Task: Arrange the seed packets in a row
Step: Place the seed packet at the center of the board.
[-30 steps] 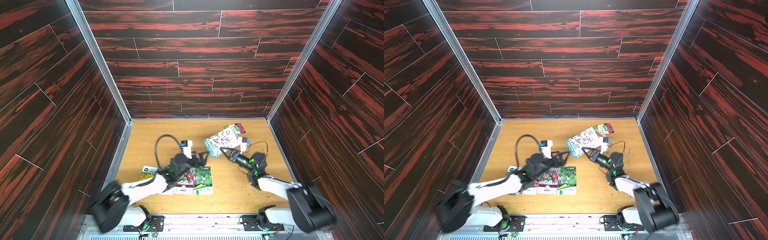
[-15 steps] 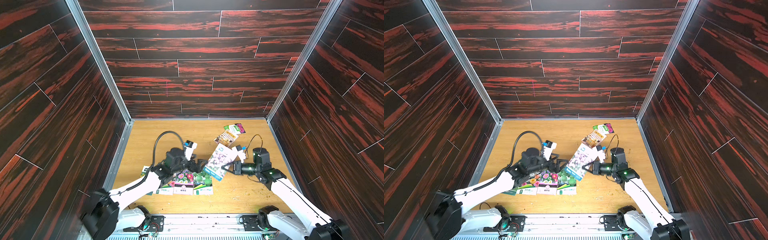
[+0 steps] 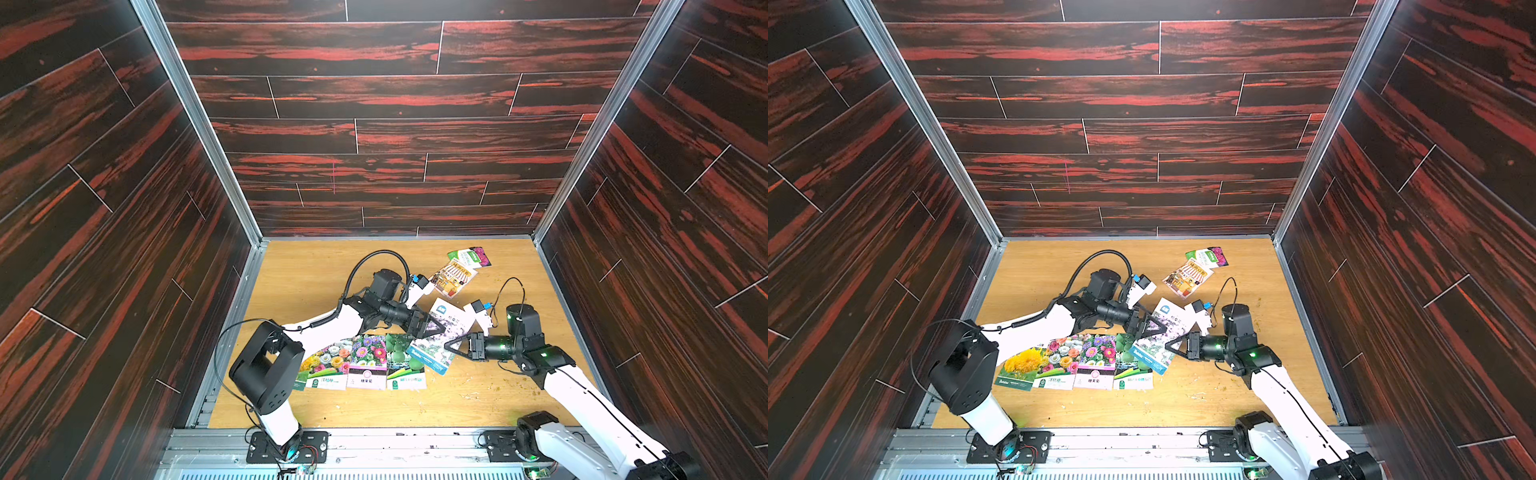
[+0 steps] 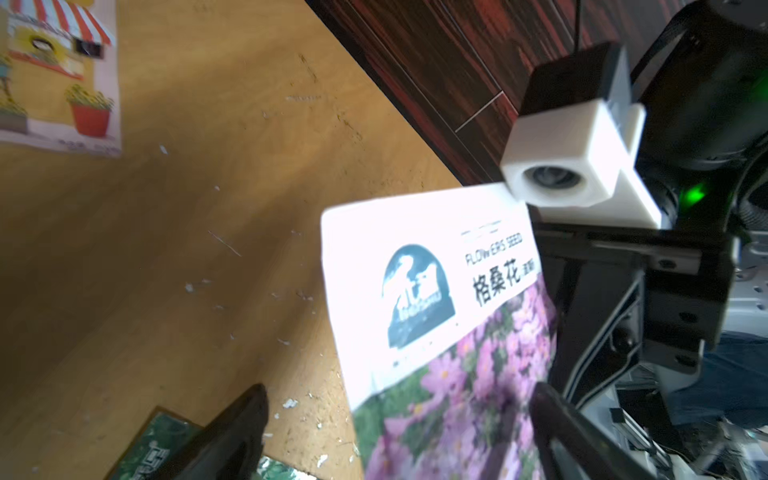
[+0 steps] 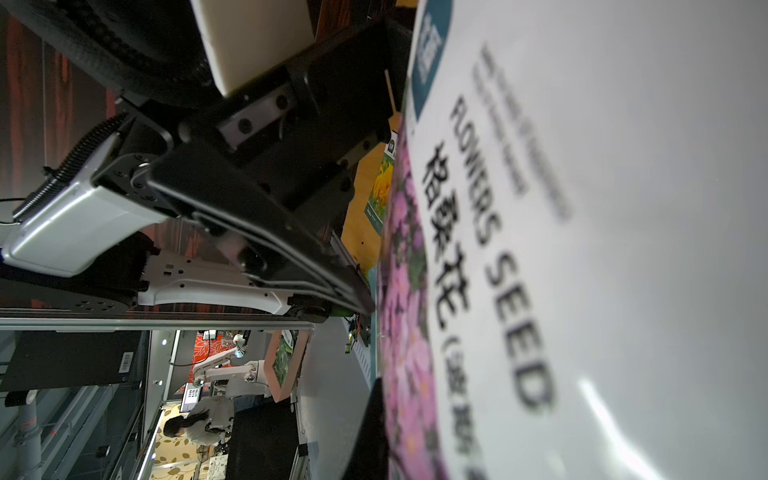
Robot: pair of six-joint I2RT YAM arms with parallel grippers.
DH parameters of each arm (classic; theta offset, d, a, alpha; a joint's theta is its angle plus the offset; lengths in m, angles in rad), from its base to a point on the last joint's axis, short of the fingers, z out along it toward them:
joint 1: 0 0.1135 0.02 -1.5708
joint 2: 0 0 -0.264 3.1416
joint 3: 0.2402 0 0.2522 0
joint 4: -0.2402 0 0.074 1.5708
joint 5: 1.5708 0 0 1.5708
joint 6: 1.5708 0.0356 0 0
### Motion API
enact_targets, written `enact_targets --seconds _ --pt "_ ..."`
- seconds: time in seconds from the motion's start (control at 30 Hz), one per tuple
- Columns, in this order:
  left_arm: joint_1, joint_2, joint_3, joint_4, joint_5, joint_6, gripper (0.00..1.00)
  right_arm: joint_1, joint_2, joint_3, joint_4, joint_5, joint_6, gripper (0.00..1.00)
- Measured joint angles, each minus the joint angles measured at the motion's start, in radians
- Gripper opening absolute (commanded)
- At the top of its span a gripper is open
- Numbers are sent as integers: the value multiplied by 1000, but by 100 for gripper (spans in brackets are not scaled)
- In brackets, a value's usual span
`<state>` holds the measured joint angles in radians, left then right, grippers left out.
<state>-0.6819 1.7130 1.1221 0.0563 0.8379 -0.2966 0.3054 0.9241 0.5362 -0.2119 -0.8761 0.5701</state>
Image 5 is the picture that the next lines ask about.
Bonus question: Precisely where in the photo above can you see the purple flowers seed packet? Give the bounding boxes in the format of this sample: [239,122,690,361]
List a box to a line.
[379,1,767,479]

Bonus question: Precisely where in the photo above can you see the yellow flower seed packet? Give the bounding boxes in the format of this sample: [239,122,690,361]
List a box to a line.
[364,131,398,236]

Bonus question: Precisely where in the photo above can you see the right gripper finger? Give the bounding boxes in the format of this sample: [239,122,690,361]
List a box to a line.
[342,378,389,480]

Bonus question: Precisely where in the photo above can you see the person in background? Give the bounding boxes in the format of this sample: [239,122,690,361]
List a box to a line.
[162,396,235,446]

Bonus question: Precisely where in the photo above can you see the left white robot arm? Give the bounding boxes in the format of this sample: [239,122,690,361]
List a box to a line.
[1,1,415,323]

